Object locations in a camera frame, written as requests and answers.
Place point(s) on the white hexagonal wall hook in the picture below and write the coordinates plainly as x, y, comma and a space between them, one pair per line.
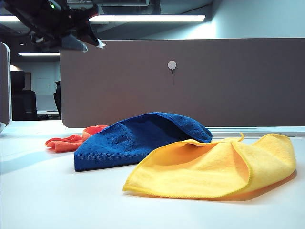
171, 65

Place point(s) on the yellow microfiber rag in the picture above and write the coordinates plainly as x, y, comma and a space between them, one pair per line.
190, 174

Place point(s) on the short ceiling light strip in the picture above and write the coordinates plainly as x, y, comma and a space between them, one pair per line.
40, 54

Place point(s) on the black chair backrest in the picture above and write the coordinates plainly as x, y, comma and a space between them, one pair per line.
57, 100

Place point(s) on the blue microfiber rag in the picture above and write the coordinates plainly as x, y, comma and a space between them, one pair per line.
124, 143

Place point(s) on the black office chair with headrest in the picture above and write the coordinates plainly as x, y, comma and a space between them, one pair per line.
23, 105

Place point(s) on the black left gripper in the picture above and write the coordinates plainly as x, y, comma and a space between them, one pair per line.
69, 16

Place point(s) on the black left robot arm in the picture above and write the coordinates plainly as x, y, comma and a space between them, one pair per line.
23, 14

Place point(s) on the grey desk partition panel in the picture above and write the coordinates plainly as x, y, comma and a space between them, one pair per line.
226, 95

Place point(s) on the orange microfiber rag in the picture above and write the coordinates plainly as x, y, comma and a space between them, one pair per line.
62, 144

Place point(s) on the long ceiling light strip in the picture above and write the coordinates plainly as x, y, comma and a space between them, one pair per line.
147, 18

